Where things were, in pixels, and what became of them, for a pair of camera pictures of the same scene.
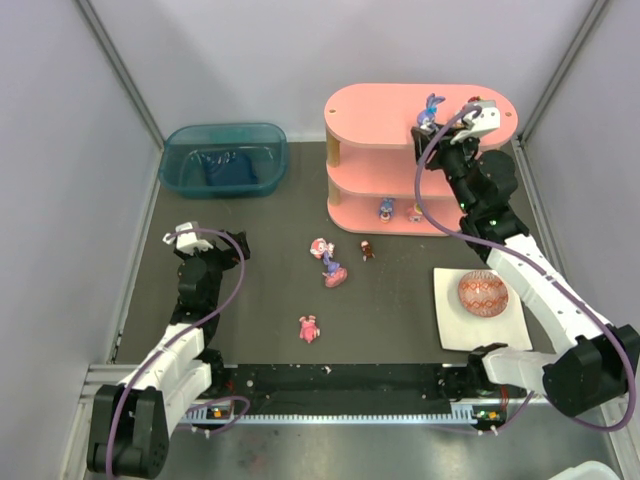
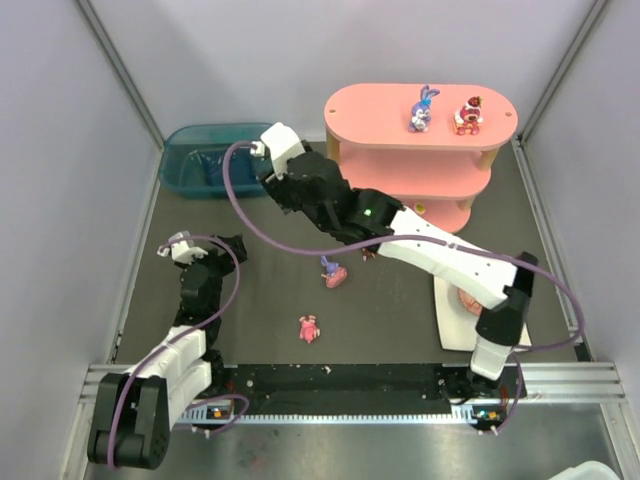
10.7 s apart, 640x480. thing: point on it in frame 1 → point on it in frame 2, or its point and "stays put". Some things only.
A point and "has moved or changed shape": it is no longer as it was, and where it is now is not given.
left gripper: x=220 y=251 stays put
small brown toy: x=367 y=249 stays put
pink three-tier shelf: x=371 y=169 stays put
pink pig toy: x=308 y=328 stays put
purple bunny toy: x=426 y=117 has moved or changed shape
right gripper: x=435 y=142 → x=279 y=184
